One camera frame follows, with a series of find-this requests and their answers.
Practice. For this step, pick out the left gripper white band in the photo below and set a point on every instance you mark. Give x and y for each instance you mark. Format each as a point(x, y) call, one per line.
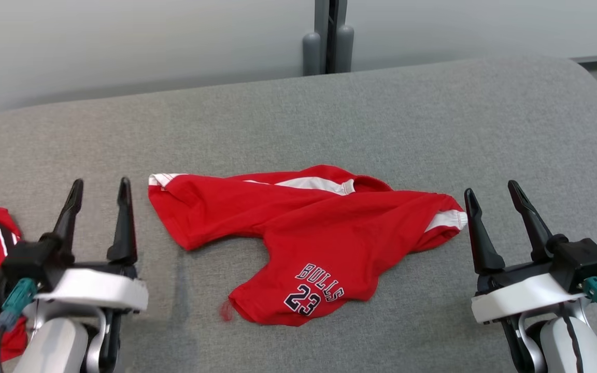
point(96, 290)

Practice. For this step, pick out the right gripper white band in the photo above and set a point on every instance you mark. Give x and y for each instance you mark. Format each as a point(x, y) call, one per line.
point(526, 298)

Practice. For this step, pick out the red Bulls shorts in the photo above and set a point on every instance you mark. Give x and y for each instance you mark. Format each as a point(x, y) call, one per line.
point(319, 228)

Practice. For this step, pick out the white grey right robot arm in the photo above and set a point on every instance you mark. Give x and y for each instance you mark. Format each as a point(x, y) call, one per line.
point(552, 344)

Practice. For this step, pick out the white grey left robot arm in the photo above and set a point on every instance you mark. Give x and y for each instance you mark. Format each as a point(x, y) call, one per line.
point(60, 342)

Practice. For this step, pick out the grey fabric sofa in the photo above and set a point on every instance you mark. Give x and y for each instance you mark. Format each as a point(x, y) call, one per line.
point(329, 119)

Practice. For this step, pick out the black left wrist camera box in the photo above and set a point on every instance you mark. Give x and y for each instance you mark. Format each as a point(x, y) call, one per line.
point(29, 264)

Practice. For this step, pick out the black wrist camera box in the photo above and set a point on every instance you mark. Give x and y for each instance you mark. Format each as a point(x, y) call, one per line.
point(583, 259)
point(29, 264)

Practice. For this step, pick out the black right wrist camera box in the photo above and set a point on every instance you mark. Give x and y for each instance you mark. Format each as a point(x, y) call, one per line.
point(583, 259)

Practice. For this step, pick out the grey wall post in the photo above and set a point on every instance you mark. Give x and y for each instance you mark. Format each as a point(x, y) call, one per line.
point(313, 46)

